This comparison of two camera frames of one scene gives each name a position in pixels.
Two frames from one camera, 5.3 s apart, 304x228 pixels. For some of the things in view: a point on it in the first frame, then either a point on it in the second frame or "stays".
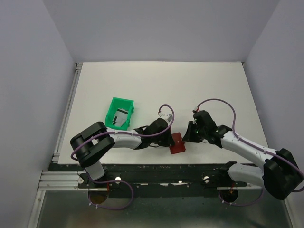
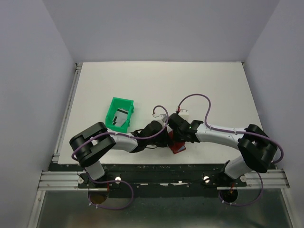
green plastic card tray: x=117 y=103 stays
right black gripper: x=188 y=136 to x=176 y=139
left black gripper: x=168 y=141 stays
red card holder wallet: x=178 y=145 stays
